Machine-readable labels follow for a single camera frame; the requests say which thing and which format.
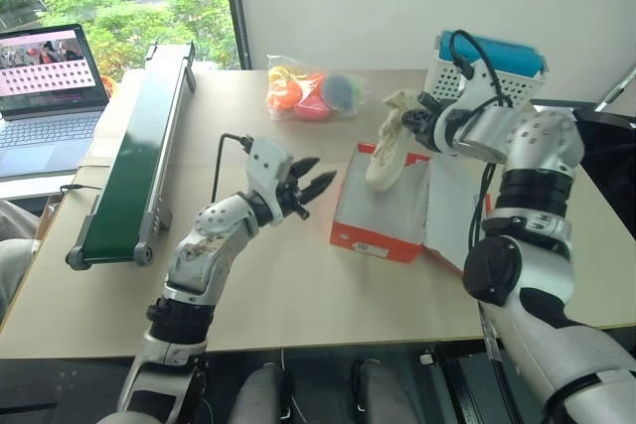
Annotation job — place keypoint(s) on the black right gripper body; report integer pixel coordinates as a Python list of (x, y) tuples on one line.
[(429, 126)]

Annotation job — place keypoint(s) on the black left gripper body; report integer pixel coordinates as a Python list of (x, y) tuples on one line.
[(290, 195)]

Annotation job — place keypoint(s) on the cream white shoe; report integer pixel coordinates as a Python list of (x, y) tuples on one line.
[(387, 161)]

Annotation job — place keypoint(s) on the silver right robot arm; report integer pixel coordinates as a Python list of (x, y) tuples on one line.
[(541, 146)]

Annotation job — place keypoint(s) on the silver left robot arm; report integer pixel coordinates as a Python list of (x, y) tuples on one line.
[(208, 245)]

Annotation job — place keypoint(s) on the orange shoebox with white lid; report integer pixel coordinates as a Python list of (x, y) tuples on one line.
[(377, 245)]

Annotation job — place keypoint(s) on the clear bag of colourful toys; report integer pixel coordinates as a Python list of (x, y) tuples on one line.
[(313, 94)]

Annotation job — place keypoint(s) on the white perforated plastic basket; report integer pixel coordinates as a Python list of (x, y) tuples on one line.
[(502, 84)]

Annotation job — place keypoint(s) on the blue box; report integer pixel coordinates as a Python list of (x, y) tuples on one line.
[(514, 59)]

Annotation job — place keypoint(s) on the green conveyor belt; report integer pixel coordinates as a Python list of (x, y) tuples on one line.
[(134, 171)]

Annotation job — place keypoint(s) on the silver metal bar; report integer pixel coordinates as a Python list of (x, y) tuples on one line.
[(616, 89)]

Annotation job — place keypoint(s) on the dark grey rounded shape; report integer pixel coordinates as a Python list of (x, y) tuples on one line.
[(385, 391), (261, 394)]

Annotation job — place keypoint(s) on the grey laptop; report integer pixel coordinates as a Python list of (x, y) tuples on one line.
[(45, 126)]

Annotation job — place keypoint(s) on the person's leg in grey trousers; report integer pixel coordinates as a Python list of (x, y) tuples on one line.
[(12, 255)]

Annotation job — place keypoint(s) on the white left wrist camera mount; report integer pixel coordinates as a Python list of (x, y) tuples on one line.
[(266, 161)]

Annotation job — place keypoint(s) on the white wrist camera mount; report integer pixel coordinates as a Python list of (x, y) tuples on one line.
[(266, 161), (477, 81)]

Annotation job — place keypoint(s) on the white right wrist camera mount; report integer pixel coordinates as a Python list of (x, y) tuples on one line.
[(477, 81)]

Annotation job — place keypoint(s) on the dark window frame post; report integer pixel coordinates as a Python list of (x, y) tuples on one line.
[(237, 7)]

